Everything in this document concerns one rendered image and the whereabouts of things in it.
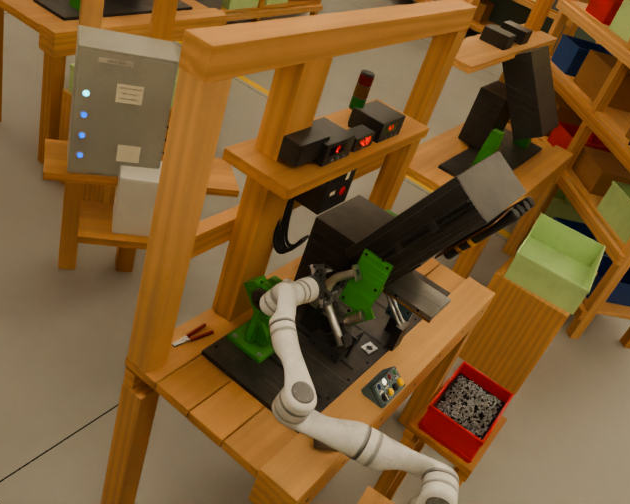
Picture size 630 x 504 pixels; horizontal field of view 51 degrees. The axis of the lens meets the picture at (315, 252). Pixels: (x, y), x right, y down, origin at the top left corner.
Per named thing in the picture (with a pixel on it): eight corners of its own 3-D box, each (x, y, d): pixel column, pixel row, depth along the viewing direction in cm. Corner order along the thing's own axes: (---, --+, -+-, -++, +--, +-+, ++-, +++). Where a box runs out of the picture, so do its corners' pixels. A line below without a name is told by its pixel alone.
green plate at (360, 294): (374, 312, 234) (402, 262, 227) (364, 317, 227) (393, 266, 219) (348, 294, 238) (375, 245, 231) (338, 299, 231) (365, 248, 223)
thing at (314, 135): (324, 156, 204) (331, 136, 200) (295, 168, 193) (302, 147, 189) (306, 145, 207) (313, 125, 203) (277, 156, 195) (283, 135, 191)
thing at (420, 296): (447, 305, 241) (451, 299, 240) (428, 324, 229) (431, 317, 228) (362, 248, 255) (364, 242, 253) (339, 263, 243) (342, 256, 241)
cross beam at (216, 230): (380, 167, 296) (387, 150, 291) (164, 271, 198) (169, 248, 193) (371, 162, 298) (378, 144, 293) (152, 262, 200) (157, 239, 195)
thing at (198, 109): (383, 226, 317) (467, 29, 263) (146, 374, 205) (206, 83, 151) (368, 216, 320) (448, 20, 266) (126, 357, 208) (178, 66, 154)
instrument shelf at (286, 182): (426, 136, 256) (430, 127, 254) (285, 201, 188) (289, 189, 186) (373, 107, 265) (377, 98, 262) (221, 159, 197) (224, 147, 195)
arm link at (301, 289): (293, 311, 195) (314, 296, 191) (264, 322, 182) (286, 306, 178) (280, 291, 197) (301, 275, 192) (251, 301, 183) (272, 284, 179)
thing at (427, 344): (482, 317, 303) (496, 293, 295) (283, 531, 191) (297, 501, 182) (455, 300, 308) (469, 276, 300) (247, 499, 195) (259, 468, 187)
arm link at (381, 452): (374, 418, 167) (367, 446, 159) (467, 470, 168) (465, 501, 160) (357, 438, 172) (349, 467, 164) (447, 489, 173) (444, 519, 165)
